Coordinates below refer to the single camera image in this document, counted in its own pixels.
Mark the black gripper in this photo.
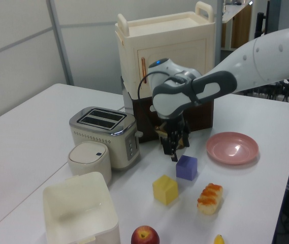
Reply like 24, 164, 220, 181
158, 113, 191, 162

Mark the pink plate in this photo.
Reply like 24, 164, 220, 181
206, 132, 260, 166

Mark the black power strip with cables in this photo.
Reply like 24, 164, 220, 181
257, 80, 289, 102

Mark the wooden shelf unit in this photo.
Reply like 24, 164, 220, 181
220, 0, 253, 50

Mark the yellow cube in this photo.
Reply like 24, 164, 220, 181
152, 174, 179, 206

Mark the toy sushi with orange roe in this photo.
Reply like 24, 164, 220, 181
197, 182, 223, 216

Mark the cream and silver toaster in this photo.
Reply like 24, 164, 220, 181
69, 106, 144, 171

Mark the small cream lidded bin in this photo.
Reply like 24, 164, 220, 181
67, 141, 113, 184

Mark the purple cube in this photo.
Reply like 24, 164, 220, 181
176, 155, 198, 181

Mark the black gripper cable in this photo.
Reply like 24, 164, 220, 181
137, 72, 183, 133

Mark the black monitor stand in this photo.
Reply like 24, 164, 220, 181
254, 11, 266, 39

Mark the grey metal post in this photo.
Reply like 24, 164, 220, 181
214, 0, 223, 68

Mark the brown toast slice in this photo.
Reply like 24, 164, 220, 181
154, 124, 186, 149

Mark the open cream square container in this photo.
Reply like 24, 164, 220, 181
42, 171, 121, 244

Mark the white partition post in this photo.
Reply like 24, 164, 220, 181
46, 0, 74, 86

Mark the red apple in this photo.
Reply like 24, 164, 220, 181
131, 225, 160, 244

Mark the cream toy cabinet with handles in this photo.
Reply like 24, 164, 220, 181
114, 1, 216, 99

